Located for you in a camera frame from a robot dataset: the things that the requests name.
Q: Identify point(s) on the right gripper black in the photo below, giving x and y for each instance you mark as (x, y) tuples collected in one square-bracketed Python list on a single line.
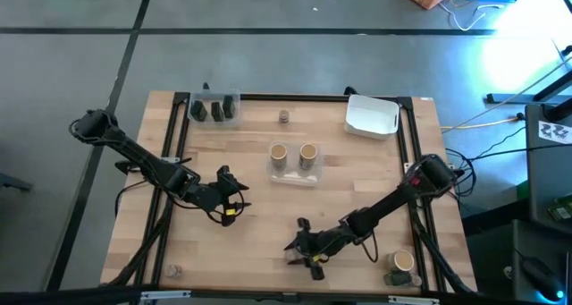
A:
[(322, 242)]

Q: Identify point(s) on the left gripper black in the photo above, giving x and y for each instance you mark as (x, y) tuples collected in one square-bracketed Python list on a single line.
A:
[(210, 195)]

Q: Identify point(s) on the cardboard cylinder spice canister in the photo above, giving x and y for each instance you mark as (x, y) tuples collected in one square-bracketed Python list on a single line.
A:
[(278, 155), (403, 260), (308, 155)]

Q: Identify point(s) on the dark green spice tin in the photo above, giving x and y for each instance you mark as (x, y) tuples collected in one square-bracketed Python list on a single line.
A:
[(229, 107), (397, 279), (217, 112), (199, 111)]

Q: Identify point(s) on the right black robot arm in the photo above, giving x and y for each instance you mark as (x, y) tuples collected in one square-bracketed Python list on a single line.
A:
[(389, 204)]

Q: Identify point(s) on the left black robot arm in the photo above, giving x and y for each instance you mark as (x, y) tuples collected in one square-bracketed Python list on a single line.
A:
[(134, 155)]

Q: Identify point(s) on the clear plastic bin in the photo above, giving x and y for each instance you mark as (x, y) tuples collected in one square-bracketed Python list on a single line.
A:
[(292, 177), (210, 95)]

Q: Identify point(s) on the white plastic bin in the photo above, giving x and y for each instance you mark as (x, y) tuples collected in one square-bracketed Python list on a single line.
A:
[(371, 117)]

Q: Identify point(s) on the black desk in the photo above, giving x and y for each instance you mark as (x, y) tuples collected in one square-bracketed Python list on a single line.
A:
[(491, 269)]

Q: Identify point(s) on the grey chair base leg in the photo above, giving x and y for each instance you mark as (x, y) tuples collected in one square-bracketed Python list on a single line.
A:
[(13, 183)]

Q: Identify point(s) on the black computer mouse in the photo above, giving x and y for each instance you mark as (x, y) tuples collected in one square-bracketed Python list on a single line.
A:
[(540, 276)]

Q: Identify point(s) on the dark grey desk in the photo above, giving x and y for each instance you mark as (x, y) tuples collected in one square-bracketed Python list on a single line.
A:
[(547, 175)]

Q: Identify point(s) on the black floor stand leg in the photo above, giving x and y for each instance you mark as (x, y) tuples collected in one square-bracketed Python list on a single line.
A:
[(509, 98)]

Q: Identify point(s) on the green circuit board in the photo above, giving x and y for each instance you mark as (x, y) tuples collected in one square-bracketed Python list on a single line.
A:
[(562, 209)]

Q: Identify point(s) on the white sticker sheet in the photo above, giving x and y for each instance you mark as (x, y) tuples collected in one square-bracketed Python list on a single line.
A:
[(554, 132)]

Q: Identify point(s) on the black curved frame bracket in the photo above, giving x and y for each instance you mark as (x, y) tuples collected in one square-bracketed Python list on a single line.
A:
[(350, 90), (206, 87)]

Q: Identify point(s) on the black table frame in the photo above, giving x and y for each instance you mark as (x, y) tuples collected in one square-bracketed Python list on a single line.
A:
[(313, 98)]

